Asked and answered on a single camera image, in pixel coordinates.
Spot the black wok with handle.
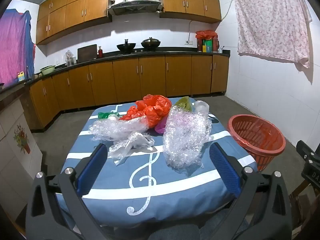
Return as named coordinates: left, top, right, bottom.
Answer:
left=116, top=39, right=137, bottom=53

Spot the red plastic basket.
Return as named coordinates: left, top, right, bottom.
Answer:
left=227, top=114, right=286, bottom=173

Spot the magenta plastic bag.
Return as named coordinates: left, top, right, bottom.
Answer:
left=154, top=119, right=167, bottom=134

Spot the black kitchen countertop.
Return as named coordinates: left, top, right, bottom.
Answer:
left=0, top=47, right=230, bottom=90

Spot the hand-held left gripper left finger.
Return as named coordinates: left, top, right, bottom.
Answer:
left=25, top=143, right=108, bottom=240

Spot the cloudy clear plastic bag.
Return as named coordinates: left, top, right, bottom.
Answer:
left=194, top=100, right=210, bottom=120

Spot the black wok with lid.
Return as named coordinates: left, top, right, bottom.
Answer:
left=141, top=37, right=161, bottom=49

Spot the dark wooden stool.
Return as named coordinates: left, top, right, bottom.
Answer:
left=287, top=179, right=317, bottom=230

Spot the pink floral hanging cloth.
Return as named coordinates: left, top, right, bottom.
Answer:
left=230, top=0, right=313, bottom=69

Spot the green enamel basin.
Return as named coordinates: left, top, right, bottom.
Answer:
left=40, top=65, right=56, bottom=76

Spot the olive green plastic bag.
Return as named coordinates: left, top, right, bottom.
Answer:
left=174, top=97, right=193, bottom=113

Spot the long bubble wrap sheet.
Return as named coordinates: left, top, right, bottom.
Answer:
left=89, top=117, right=150, bottom=142

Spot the large bubble wrap sheet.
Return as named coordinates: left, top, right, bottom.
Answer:
left=162, top=110, right=213, bottom=173

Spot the row of wooden base cabinets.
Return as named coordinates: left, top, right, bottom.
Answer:
left=29, top=54, right=230, bottom=130

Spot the dark wooden cutting board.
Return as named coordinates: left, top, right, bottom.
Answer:
left=77, top=44, right=97, bottom=63

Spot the green box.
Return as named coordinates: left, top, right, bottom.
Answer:
left=202, top=39, right=213, bottom=53

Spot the flower wall sticker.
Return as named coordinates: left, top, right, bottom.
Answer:
left=14, top=124, right=31, bottom=154

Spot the purple and blue hanging cloth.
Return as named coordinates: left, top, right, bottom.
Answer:
left=0, top=9, right=36, bottom=86

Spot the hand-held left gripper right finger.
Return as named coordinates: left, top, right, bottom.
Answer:
left=209, top=142, right=293, bottom=240

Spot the row of wooden wall cabinets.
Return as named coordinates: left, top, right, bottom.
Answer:
left=36, top=0, right=222, bottom=45

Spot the white wall cable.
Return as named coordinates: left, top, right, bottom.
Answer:
left=187, top=19, right=198, bottom=42

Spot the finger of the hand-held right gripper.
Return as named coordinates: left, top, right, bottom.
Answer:
left=296, top=140, right=316, bottom=164

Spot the steel range hood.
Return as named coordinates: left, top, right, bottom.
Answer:
left=107, top=0, right=164, bottom=16

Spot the red plastic bag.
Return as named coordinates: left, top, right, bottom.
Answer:
left=142, top=94, right=173, bottom=130
left=119, top=101, right=148, bottom=121

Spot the jar under plastic bag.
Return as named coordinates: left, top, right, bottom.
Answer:
left=65, top=50, right=77, bottom=65

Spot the blue music note tablecloth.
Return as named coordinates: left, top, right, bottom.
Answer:
left=55, top=95, right=258, bottom=228

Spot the red bag over canisters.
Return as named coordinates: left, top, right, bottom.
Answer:
left=195, top=30, right=217, bottom=41

